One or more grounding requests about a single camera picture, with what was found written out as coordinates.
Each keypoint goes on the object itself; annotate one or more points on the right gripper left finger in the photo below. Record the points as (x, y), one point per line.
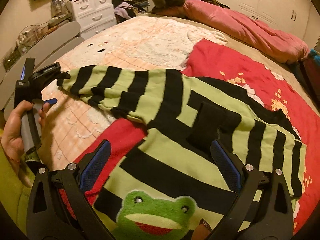
(58, 208)

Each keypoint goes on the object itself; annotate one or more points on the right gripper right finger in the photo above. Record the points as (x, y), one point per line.
(262, 208)

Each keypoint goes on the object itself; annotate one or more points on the green black striped frog sweater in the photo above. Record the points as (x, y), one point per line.
(168, 180)

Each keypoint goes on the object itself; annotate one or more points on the green sleeved left forearm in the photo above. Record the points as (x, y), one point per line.
(15, 190)

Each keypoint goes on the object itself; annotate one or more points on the pile of dark clothes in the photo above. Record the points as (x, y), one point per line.
(126, 9)

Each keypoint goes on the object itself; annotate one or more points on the person's left hand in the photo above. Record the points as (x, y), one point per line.
(11, 141)

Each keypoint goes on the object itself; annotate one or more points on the cluttered side table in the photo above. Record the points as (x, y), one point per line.
(32, 34)

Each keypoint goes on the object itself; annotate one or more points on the white plastic drawer unit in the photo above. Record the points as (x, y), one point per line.
(94, 16)

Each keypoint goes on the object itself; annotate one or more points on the white peach plush blanket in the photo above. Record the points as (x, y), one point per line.
(142, 43)

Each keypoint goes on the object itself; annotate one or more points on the beige bed sheet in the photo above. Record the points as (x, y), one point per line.
(256, 55)

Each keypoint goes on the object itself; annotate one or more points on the striped colourful pillow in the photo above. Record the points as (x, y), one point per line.
(307, 72)

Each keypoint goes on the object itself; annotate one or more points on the red floral blanket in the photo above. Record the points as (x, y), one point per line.
(262, 85)

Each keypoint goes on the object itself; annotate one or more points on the pink quilt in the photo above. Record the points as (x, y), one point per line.
(279, 45)

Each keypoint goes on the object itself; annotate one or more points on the white wardrobe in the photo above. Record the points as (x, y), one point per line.
(291, 16)

